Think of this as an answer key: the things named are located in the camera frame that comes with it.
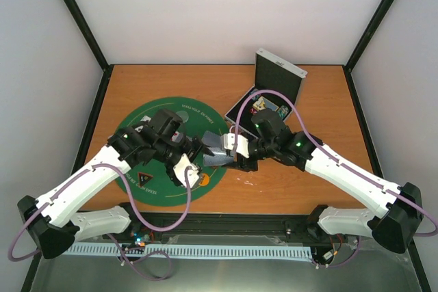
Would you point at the black triangular button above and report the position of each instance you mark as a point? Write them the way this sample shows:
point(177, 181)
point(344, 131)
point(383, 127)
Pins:
point(143, 179)

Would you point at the orange big blind button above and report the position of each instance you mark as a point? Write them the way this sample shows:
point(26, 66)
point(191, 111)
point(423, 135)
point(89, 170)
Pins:
point(204, 180)

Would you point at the clear acrylic dealer button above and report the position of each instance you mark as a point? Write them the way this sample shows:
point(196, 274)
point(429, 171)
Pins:
point(183, 116)

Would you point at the metal front plate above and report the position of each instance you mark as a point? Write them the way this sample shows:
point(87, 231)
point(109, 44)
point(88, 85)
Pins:
point(361, 265)

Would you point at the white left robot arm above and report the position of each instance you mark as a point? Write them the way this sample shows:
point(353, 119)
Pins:
point(52, 219)

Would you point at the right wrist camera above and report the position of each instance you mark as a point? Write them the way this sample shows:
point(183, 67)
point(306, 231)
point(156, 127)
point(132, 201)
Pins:
point(236, 143)

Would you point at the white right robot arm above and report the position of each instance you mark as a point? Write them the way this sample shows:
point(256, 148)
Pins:
point(391, 213)

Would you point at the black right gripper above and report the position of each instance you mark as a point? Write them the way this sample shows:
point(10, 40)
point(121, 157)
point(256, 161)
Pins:
point(242, 165)

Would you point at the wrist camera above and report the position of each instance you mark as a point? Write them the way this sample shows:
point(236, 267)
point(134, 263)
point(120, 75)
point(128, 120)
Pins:
point(236, 143)
point(186, 173)

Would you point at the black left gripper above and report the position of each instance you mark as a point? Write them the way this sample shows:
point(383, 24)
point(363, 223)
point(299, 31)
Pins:
point(192, 150)

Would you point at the aluminium poker case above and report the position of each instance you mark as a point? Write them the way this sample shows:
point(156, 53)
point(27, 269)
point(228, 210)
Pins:
point(271, 73)

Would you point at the light blue cable duct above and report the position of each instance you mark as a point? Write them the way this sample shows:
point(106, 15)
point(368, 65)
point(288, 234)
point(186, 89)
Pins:
point(213, 252)

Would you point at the dealt blue card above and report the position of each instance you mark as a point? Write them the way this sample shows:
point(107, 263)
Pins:
point(211, 139)

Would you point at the blue card deck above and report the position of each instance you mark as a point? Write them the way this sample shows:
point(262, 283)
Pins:
point(217, 159)

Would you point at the boxed playing card deck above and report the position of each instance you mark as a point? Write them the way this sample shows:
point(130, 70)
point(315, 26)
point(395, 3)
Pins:
point(263, 103)

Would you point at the face-up spades card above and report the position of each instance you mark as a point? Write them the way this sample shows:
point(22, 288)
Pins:
point(145, 119)

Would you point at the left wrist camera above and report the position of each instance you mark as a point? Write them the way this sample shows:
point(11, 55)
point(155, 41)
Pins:
point(186, 173)

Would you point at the round green poker mat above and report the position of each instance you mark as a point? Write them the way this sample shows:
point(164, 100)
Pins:
point(160, 190)

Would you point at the black aluminium frame rail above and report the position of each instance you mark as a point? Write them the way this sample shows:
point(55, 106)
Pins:
point(288, 227)

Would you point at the face-up red hearts card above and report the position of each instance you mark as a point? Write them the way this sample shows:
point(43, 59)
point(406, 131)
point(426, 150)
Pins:
point(177, 136)

